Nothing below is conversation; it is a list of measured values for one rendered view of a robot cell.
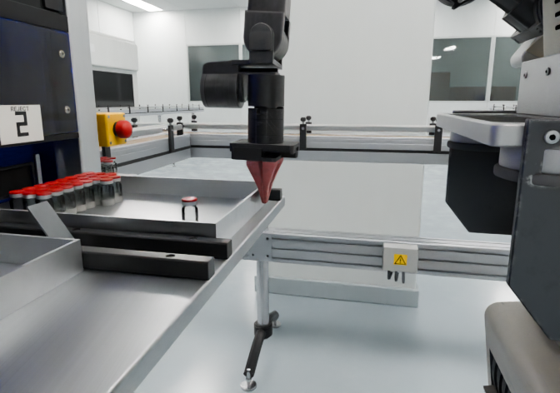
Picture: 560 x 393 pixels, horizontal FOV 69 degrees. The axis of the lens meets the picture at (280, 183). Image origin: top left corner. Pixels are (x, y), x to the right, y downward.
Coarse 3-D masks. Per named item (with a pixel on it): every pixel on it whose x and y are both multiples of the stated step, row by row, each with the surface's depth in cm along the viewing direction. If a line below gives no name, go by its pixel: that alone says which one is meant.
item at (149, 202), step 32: (128, 192) 79; (160, 192) 77; (192, 192) 76; (224, 192) 75; (256, 192) 65; (32, 224) 54; (64, 224) 52; (96, 224) 51; (128, 224) 50; (160, 224) 50; (192, 224) 49; (224, 224) 51
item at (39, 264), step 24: (0, 240) 44; (24, 240) 44; (48, 240) 43; (72, 240) 42; (0, 264) 44; (24, 264) 36; (48, 264) 38; (72, 264) 42; (0, 288) 33; (24, 288) 36; (48, 288) 39; (0, 312) 33
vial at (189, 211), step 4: (184, 204) 54; (188, 204) 54; (192, 204) 54; (196, 204) 55; (184, 208) 54; (188, 208) 54; (192, 208) 54; (196, 208) 55; (184, 212) 54; (188, 212) 54; (192, 212) 54; (196, 212) 55; (184, 216) 54; (188, 216) 54; (192, 216) 54; (196, 216) 55; (184, 220) 54; (188, 220) 54; (192, 220) 54; (196, 220) 55
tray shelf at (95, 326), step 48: (240, 240) 53; (96, 288) 39; (144, 288) 39; (192, 288) 39; (0, 336) 31; (48, 336) 31; (96, 336) 31; (144, 336) 31; (0, 384) 26; (48, 384) 26; (96, 384) 26
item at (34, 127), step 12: (0, 108) 62; (12, 108) 64; (24, 108) 66; (36, 108) 69; (0, 120) 62; (12, 120) 64; (36, 120) 69; (0, 132) 62; (12, 132) 64; (36, 132) 69
